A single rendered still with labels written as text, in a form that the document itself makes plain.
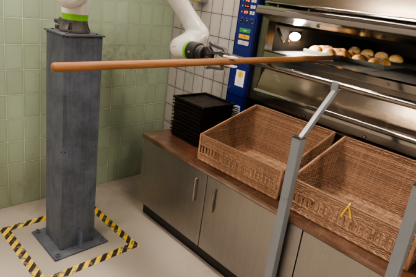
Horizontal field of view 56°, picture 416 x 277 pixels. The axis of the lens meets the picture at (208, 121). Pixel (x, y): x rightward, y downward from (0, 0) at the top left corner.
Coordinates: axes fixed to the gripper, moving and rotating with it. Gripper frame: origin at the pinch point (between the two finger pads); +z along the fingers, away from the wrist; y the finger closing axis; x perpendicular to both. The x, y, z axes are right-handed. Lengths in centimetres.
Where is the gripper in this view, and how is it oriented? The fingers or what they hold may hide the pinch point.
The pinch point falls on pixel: (229, 60)
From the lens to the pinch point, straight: 176.5
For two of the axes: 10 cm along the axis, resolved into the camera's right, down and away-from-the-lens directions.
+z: 6.8, 3.0, -6.7
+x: -7.2, 1.2, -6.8
